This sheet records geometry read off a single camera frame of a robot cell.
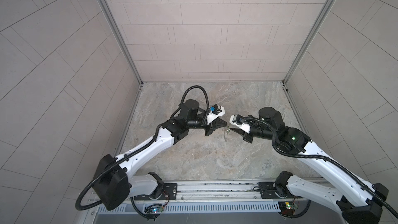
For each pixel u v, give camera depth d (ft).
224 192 2.37
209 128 1.96
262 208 2.23
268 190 2.31
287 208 2.23
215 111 1.88
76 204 1.14
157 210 2.11
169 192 2.31
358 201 1.24
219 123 2.13
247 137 1.91
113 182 1.24
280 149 1.62
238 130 1.88
